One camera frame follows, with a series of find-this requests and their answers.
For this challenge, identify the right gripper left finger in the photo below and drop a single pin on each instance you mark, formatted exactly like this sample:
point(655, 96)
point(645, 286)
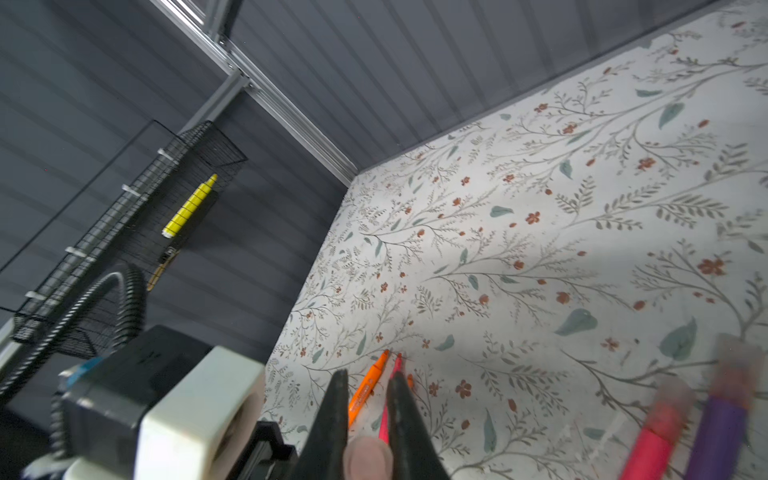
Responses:
point(322, 454)

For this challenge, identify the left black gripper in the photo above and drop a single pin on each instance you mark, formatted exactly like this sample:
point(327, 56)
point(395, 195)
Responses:
point(266, 456)

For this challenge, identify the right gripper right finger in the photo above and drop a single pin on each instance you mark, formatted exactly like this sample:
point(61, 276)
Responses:
point(414, 456)

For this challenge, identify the translucent pink pen cap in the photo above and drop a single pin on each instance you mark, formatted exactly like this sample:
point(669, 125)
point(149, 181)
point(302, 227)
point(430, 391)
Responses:
point(367, 458)

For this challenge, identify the purple marker pen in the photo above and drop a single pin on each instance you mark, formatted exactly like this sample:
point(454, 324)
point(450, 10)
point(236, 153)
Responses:
point(723, 425)

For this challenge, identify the yellow marker in basket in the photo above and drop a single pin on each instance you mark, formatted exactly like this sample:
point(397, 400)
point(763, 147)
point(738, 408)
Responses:
point(185, 212)

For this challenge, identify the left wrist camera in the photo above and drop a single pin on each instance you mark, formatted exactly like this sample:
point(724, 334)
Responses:
point(166, 406)

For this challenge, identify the black wire basket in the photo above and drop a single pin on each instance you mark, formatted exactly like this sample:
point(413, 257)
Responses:
point(115, 215)

